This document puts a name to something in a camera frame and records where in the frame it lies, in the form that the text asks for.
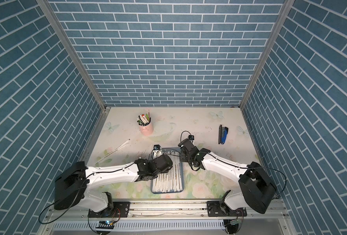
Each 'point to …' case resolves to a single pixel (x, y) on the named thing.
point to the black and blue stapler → (222, 133)
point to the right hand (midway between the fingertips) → (184, 155)
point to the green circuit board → (106, 224)
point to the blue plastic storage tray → (172, 181)
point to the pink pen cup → (146, 130)
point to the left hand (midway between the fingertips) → (169, 166)
